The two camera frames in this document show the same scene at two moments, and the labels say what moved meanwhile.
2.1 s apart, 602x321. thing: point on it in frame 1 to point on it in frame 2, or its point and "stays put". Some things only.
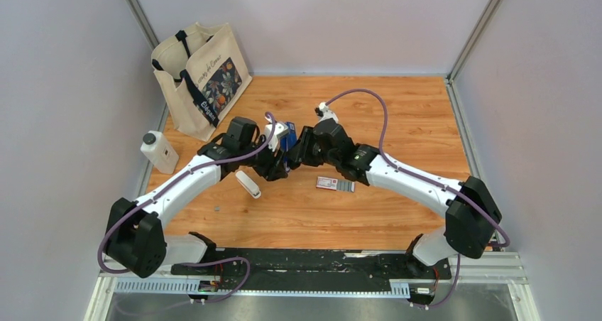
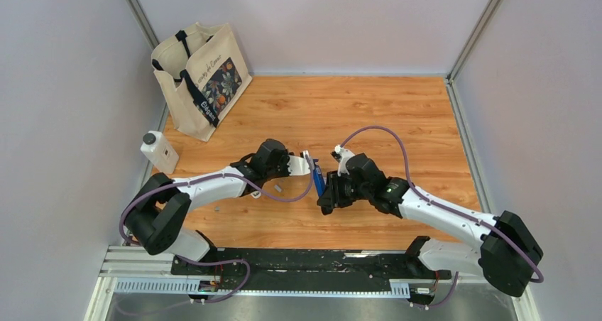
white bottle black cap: (160, 152) stays put
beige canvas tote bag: (199, 72) stays put
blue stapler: (289, 139) to (319, 177)
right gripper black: (299, 153) to (331, 198)
